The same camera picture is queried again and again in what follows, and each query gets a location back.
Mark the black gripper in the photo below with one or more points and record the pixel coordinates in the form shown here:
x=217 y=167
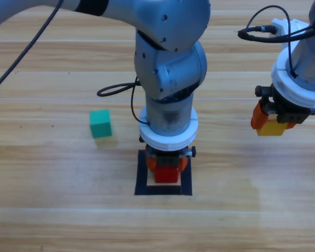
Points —
x=291 y=114
x=168 y=158

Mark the yellow wooden cube block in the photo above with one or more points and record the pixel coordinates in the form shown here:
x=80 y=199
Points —
x=270 y=130

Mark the red wooden cube block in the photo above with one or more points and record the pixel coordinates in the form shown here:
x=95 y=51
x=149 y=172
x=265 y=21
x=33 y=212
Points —
x=166 y=176

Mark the green wooden cube block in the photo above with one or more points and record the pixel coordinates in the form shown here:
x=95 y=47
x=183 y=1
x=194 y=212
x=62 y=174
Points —
x=101 y=126

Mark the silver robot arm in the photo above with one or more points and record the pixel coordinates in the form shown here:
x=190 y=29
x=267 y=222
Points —
x=312 y=65
x=170 y=65

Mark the black tape square outline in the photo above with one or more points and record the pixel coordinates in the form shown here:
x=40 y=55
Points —
x=162 y=190

